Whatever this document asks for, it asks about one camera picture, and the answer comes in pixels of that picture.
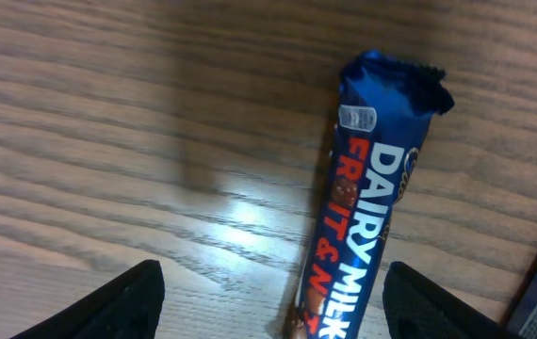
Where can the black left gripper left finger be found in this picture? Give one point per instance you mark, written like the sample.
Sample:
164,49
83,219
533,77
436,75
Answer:
128,307

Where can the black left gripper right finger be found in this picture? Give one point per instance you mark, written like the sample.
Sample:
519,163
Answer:
417,308

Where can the Dairy Milk chocolate bar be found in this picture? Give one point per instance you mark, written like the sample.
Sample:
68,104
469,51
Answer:
384,112

